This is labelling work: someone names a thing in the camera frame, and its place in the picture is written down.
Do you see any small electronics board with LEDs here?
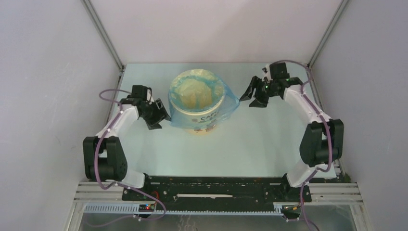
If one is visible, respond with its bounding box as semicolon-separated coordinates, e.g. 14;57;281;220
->
138;204;155;212

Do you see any aluminium frame rail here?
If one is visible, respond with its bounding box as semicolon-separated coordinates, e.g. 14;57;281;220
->
74;182;124;202

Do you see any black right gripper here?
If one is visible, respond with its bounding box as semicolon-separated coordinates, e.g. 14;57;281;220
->
239;76;278;109

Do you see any blue plastic trash bag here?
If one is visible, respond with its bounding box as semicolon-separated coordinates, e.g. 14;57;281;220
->
168;68;240;130

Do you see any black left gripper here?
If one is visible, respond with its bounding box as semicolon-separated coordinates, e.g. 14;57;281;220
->
140;99;172;130

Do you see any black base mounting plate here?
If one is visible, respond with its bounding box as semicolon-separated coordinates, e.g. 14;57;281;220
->
122;176;312;211

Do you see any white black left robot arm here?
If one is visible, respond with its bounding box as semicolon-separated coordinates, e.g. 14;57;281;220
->
83;85;171;201

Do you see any yellow capybara trash bin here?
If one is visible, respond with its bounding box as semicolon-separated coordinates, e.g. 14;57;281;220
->
169;68;225;136

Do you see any white cable duct rail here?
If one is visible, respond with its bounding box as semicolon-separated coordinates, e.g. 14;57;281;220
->
83;203;283;216

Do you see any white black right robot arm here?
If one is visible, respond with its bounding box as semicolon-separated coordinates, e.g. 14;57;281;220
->
240;60;344;201

